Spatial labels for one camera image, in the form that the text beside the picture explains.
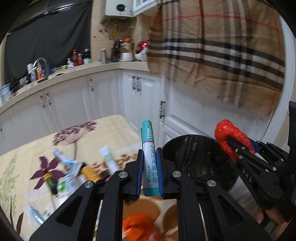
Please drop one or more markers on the white milk powder pouch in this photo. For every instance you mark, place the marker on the white milk powder pouch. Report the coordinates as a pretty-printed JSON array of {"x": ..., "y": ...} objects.
[{"x": 73, "y": 182}]

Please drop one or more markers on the white green tied packet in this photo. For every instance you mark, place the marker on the white green tied packet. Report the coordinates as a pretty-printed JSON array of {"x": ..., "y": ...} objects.
[{"x": 63, "y": 192}]

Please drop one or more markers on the small white green tube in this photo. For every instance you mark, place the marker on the small white green tube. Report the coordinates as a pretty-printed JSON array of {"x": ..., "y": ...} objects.
[{"x": 109, "y": 160}]

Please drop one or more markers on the white kitchen cabinets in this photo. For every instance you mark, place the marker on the white kitchen cabinets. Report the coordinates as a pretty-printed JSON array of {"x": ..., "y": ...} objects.
[{"x": 174, "y": 108}]

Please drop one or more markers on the teal white tube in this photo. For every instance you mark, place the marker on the teal white tube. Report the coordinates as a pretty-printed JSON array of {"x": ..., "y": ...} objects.
[{"x": 150, "y": 173}]

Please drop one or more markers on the steel thermos bottle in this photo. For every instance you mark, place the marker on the steel thermos bottle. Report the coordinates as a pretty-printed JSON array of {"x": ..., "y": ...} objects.
[{"x": 103, "y": 56}]

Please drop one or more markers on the orange plastic bag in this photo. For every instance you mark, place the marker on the orange plastic bag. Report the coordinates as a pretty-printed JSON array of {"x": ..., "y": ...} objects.
[
  {"x": 225, "y": 129},
  {"x": 139, "y": 227}
]

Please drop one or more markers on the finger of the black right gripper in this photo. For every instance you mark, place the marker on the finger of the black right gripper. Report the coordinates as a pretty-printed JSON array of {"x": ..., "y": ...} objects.
[{"x": 247, "y": 164}]

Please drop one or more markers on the white blue snack packet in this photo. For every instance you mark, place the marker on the white blue snack packet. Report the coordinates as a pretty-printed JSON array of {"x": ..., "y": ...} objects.
[{"x": 72, "y": 166}]

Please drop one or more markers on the black window curtain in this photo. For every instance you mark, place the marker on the black window curtain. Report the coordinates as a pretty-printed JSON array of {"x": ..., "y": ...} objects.
[{"x": 49, "y": 30}]

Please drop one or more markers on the white water heater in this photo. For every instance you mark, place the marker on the white water heater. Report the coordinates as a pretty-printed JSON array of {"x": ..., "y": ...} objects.
[{"x": 119, "y": 8}]

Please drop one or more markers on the beige plaid hanging cloth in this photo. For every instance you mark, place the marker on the beige plaid hanging cloth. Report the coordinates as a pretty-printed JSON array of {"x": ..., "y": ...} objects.
[{"x": 233, "y": 50}]

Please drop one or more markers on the red white rice cooker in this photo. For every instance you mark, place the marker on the red white rice cooker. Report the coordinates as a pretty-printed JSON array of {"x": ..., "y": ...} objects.
[{"x": 141, "y": 51}]

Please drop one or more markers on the black knife block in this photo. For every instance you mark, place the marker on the black knife block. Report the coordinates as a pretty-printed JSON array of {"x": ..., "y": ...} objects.
[{"x": 115, "y": 51}]

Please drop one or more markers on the dark green glass bottle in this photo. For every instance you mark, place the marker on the dark green glass bottle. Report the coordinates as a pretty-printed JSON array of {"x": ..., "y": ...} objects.
[{"x": 51, "y": 182}]

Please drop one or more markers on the chrome sink faucet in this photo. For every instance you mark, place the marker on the chrome sink faucet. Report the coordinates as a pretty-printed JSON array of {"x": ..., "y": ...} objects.
[{"x": 41, "y": 67}]

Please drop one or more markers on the white detergent bottle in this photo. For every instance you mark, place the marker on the white detergent bottle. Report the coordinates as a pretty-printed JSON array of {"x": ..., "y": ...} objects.
[{"x": 31, "y": 73}]

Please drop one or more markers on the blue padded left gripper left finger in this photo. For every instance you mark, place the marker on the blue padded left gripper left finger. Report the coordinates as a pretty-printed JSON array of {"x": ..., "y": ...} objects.
[{"x": 140, "y": 165}]

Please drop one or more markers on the floral beige tablecloth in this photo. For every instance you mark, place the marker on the floral beige tablecloth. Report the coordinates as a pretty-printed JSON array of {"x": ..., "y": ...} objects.
[{"x": 21, "y": 180}]

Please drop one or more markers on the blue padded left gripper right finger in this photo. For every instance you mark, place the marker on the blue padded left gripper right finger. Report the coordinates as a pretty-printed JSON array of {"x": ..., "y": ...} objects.
[{"x": 159, "y": 171}]

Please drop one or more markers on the light blue tube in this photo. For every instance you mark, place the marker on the light blue tube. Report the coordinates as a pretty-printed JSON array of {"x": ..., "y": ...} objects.
[{"x": 35, "y": 215}]

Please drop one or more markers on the black lined trash bin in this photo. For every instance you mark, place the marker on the black lined trash bin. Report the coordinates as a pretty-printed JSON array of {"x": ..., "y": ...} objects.
[{"x": 201, "y": 158}]

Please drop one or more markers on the orange plastic bag on table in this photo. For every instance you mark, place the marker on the orange plastic bag on table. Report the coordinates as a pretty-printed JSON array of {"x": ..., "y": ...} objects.
[{"x": 139, "y": 227}]

